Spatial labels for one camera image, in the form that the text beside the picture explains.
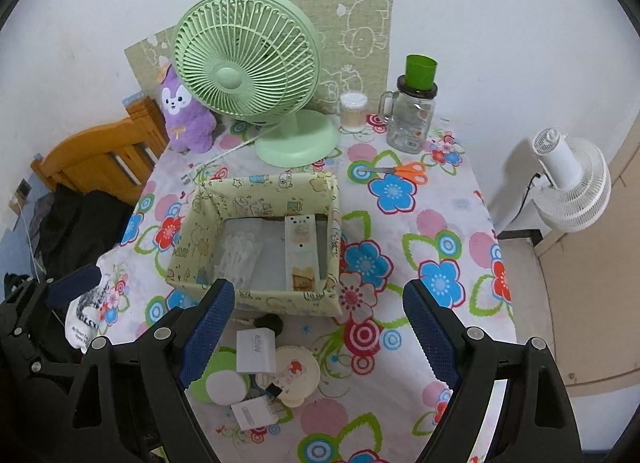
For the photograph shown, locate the wooden chair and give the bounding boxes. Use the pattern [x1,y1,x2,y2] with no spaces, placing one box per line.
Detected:
[32,95,171,206]

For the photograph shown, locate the beige cabinet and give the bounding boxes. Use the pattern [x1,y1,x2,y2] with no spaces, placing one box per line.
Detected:
[532,128,640,396]

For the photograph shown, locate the purple plush toy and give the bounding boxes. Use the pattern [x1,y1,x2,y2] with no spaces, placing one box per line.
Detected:
[159,64,217,154]

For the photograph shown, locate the black cloth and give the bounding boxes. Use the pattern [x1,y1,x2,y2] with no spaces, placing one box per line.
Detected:
[30,183,142,284]

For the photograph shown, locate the small white charger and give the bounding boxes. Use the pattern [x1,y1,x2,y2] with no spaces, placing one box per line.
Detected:
[231,395,282,431]

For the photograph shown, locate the large white charger adapter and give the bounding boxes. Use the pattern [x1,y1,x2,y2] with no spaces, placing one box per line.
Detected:
[236,329,278,375]

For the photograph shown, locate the green flat pad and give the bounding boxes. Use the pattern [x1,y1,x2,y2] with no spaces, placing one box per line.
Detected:
[192,347,252,405]

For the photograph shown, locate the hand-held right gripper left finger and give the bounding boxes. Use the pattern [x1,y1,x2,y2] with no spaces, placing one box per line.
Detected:
[75,279,236,463]

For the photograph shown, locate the floral tablecloth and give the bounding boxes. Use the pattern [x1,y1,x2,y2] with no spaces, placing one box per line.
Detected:
[97,113,516,463]

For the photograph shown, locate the black power cable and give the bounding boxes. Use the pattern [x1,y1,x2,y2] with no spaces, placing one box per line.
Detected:
[514,172,545,218]

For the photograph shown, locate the green desk fan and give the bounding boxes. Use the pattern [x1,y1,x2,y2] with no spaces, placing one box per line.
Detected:
[172,0,343,174]

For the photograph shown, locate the glass mug with black lid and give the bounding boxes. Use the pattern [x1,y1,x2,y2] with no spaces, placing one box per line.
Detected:
[378,74,438,151]

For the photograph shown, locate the white circulator fan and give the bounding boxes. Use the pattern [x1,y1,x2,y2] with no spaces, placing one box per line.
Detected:
[531,128,612,233]

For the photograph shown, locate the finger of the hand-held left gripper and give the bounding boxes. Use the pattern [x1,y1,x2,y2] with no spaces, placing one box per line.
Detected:
[4,264,104,325]
[0,315,76,394]

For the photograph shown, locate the clear plastic bag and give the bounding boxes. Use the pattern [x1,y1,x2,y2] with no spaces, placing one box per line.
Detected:
[214,232,267,290]

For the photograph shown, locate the white round case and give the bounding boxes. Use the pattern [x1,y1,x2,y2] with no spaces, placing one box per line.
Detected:
[207,370,247,406]

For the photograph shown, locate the cream round bear mirror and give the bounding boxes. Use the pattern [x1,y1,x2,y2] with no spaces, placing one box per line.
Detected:
[260,345,321,409]

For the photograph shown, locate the green plastic cup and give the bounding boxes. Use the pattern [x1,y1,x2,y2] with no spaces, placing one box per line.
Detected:
[405,55,437,90]

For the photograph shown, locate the white printed bag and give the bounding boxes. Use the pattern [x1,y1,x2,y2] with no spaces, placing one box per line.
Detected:
[65,268,119,350]

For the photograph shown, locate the cotton swab jar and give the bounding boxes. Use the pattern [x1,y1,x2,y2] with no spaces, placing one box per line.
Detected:
[340,92,369,132]

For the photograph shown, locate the beige printed board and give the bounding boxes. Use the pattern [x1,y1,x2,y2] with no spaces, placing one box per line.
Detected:
[124,0,393,108]

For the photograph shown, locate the printed cream storage box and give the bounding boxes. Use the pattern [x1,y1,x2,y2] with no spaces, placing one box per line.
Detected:
[166,172,345,318]

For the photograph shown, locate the white fan power cable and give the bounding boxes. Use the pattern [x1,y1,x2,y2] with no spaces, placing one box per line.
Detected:
[180,123,283,188]

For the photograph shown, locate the orange handled scissors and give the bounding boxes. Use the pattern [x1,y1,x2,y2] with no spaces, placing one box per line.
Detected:
[359,162,428,184]

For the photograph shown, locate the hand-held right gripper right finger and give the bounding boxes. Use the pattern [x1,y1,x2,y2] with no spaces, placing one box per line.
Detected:
[402,279,583,463]

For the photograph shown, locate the black round plug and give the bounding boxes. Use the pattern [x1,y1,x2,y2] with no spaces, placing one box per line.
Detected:
[247,314,285,336]

